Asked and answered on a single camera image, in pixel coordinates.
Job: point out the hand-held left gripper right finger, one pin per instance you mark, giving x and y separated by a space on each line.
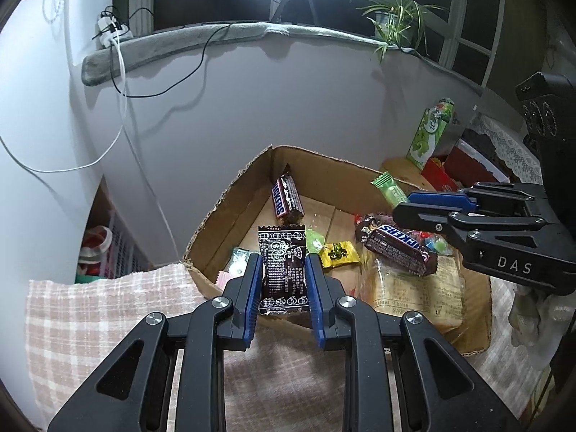
316 301

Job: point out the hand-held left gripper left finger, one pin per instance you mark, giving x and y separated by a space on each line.
253 297

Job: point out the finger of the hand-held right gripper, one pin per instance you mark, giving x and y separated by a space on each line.
432 197
427 216

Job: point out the pink candy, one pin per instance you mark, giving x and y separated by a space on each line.
223 280

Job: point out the black snack packet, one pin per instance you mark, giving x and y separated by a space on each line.
283 270

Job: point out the teal candy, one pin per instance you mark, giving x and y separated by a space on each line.
237 258

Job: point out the brown chocolate bar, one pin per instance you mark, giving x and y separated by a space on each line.
288 202
400 247

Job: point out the light green stick packet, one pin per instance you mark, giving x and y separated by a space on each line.
390 189

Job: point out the yellow candy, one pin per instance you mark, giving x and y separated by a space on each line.
337 254

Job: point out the green jelly cup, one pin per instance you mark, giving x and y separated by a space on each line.
314 239

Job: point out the brown cardboard box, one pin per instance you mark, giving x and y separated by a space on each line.
252 198

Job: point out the red box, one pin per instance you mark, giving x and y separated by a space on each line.
438 175

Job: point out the dark red book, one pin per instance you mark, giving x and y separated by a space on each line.
477 162

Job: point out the green drink carton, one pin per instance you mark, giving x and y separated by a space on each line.
427 139

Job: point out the dark red snack packet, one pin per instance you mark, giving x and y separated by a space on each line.
366 222

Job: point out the packaged sliced bread loaf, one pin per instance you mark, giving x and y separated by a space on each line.
405 297

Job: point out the white lace cloth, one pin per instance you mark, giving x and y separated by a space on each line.
508 144

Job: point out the red and white bag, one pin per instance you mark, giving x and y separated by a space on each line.
96 249

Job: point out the pink plaid tablecloth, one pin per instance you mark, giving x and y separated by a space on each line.
90 315

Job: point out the potted spider plant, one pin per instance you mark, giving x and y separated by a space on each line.
396 13

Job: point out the white power strip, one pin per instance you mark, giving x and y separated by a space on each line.
110 27

